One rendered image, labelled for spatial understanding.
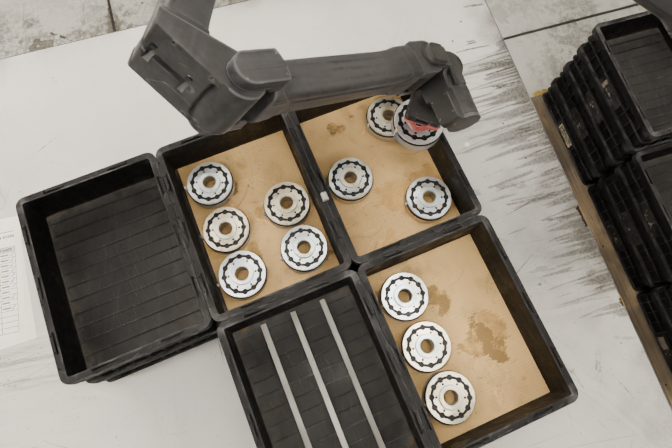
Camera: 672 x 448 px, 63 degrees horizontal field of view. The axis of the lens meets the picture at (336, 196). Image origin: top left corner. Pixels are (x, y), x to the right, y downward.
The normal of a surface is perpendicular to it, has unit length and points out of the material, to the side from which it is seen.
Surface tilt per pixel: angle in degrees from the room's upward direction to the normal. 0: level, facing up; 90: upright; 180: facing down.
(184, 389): 0
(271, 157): 0
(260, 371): 0
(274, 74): 39
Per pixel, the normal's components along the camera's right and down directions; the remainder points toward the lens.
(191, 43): 0.61, -0.41
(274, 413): 0.02, -0.31
